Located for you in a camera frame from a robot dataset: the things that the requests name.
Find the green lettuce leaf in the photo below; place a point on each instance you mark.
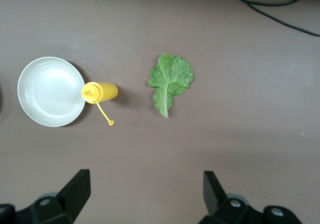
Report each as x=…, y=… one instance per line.
x=170, y=79

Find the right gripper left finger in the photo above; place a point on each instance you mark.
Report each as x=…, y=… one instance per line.
x=62, y=206

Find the yellow mustard squeeze bottle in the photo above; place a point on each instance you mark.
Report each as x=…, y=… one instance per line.
x=105, y=91

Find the white round plate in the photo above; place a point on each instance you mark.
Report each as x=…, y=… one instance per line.
x=50, y=91

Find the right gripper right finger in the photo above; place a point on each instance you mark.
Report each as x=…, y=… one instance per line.
x=225, y=209

